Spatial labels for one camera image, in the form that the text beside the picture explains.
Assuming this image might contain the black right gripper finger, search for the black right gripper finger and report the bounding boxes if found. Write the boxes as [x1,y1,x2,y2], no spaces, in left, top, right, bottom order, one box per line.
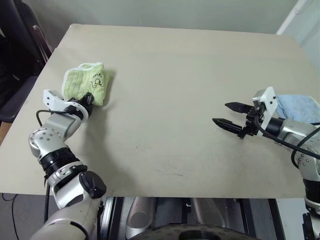
[224,100,254,114]
[212,117,244,136]

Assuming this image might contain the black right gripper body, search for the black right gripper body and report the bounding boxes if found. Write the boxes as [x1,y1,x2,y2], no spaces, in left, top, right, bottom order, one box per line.
[238,105,264,140]

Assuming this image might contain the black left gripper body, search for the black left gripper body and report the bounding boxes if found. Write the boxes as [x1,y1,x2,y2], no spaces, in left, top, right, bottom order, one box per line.
[64,97,88,113]

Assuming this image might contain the green towel with white trim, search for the green towel with white trim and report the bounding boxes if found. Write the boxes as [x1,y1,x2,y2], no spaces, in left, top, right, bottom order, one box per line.
[61,60,113,107]

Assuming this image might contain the light blue towel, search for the light blue towel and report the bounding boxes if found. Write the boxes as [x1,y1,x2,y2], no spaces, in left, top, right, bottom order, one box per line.
[275,94,320,125]

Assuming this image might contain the dark office chair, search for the dark office chair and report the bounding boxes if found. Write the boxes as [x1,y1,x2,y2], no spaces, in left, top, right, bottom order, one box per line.
[0,0,54,124]

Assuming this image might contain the silver robot torso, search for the silver robot torso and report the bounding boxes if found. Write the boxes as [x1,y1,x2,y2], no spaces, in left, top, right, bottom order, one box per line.
[124,196,242,240]

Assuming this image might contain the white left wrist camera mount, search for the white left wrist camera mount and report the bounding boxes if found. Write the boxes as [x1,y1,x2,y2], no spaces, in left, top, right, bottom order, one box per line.
[42,89,89,121]

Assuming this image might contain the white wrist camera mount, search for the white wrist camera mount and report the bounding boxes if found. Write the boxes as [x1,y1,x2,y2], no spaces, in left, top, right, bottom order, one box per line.
[251,86,279,138]
[42,89,89,121]

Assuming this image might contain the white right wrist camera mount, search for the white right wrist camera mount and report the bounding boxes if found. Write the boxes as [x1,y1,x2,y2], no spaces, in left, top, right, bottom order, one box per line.
[251,86,279,138]

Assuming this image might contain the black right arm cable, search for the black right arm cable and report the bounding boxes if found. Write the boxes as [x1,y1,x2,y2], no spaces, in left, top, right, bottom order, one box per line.
[252,107,320,161]

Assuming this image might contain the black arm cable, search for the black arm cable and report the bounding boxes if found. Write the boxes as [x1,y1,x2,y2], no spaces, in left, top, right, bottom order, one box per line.
[252,107,320,161]
[36,105,77,225]

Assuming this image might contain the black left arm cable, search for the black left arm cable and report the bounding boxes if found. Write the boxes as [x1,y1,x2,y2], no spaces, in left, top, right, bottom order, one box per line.
[36,105,77,225]

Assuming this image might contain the white door frame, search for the white door frame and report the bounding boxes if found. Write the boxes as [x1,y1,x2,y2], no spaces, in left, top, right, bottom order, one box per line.
[275,0,320,36]

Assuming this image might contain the thin black floor cable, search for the thin black floor cable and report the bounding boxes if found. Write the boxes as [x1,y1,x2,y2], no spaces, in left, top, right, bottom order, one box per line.
[0,192,17,240]

